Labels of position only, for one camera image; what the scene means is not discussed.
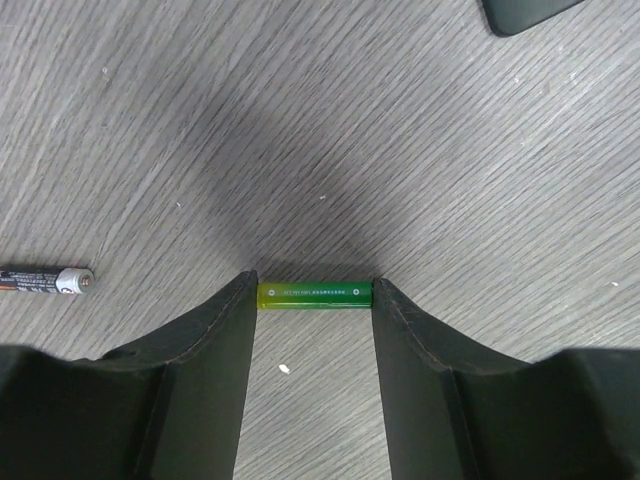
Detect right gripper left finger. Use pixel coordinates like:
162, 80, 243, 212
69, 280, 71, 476
1, 271, 258, 479

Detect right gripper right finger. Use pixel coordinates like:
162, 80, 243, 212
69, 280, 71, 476
371, 279, 639, 479

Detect green battery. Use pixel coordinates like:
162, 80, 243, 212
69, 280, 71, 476
256, 281, 373, 310

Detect black battery cover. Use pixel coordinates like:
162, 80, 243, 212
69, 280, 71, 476
480, 0, 583, 37

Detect black battery centre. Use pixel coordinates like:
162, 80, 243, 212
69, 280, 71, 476
1, 267, 95, 295

